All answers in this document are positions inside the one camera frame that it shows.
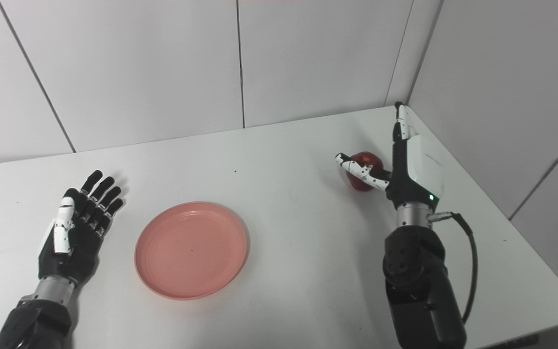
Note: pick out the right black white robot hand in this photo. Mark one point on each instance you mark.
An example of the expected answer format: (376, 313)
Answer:
(412, 165)

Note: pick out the pink round plate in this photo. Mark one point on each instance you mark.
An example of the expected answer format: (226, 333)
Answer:
(191, 250)

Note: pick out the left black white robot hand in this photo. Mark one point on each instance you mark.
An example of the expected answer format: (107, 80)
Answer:
(78, 232)

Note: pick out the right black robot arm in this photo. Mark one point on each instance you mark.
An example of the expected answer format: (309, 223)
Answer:
(419, 281)

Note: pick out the red apple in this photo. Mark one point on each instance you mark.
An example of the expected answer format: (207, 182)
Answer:
(362, 170)

